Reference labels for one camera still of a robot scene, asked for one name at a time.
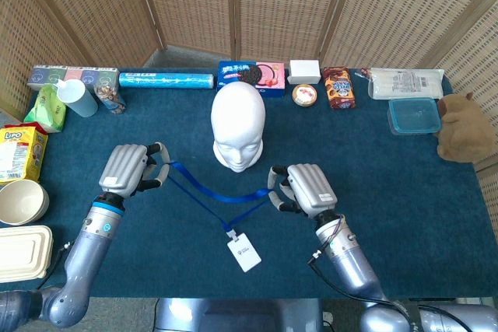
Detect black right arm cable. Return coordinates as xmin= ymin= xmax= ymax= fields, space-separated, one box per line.
xmin=307 ymin=249 xmax=474 ymax=332

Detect beige lunch box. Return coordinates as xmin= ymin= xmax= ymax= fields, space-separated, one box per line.
xmin=0 ymin=225 xmax=54 ymax=284

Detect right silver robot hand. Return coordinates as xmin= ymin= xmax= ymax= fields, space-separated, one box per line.
xmin=267 ymin=163 xmax=338 ymax=219

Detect clear jar biscuit sticks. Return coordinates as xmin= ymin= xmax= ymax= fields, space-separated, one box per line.
xmin=94 ymin=82 xmax=128 ymax=116

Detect dark blue tablecloth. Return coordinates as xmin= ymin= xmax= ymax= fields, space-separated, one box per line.
xmin=0 ymin=67 xmax=498 ymax=299

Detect pastel tissue multipack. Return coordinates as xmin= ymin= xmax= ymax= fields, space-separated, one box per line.
xmin=26 ymin=65 xmax=121 ymax=94

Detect round yellow tin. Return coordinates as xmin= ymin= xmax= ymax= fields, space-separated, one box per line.
xmin=292 ymin=83 xmax=318 ymax=108

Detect yellow snack bag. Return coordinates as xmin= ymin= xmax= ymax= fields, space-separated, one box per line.
xmin=0 ymin=121 xmax=50 ymax=187

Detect beige bowl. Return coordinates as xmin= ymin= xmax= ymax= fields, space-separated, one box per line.
xmin=0 ymin=179 xmax=51 ymax=226

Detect brown cookie packet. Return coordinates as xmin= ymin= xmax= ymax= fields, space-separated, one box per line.
xmin=321 ymin=66 xmax=357 ymax=111

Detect white foam mannequin head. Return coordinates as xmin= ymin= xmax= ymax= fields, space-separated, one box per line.
xmin=210 ymin=82 xmax=267 ymax=173

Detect blue pink cookie box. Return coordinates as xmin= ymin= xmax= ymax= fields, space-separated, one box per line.
xmin=216 ymin=61 xmax=286 ymax=99

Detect small white box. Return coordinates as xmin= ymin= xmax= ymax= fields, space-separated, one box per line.
xmin=287 ymin=59 xmax=322 ymax=85

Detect clear container blue lid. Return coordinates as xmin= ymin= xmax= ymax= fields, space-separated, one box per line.
xmin=387 ymin=97 xmax=443 ymax=137

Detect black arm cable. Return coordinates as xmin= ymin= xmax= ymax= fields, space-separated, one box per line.
xmin=307 ymin=249 xmax=474 ymax=332
xmin=38 ymin=240 xmax=75 ymax=290

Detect white wipes packet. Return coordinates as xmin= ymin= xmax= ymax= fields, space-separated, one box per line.
xmin=367 ymin=68 xmax=445 ymax=100

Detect blue lanyard with badge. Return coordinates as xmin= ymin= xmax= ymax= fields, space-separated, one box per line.
xmin=167 ymin=160 xmax=274 ymax=273

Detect blue cling film roll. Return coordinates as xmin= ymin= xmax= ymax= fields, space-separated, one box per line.
xmin=118 ymin=72 xmax=216 ymax=90

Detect grey robot torso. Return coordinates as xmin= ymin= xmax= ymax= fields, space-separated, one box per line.
xmin=153 ymin=297 xmax=324 ymax=332

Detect wicker folding screen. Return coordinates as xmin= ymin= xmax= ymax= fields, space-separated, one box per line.
xmin=0 ymin=0 xmax=498 ymax=250

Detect brown plush toy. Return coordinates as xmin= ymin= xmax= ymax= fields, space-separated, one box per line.
xmin=433 ymin=92 xmax=498 ymax=164

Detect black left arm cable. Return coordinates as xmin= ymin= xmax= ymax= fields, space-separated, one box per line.
xmin=38 ymin=240 xmax=75 ymax=290

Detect light blue paper cup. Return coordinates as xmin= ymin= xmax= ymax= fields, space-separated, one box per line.
xmin=56 ymin=79 xmax=99 ymax=118

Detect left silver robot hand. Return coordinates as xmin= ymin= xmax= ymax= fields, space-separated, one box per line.
xmin=98 ymin=142 xmax=171 ymax=199

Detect green tissue pack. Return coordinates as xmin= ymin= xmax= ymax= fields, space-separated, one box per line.
xmin=23 ymin=84 xmax=67 ymax=134

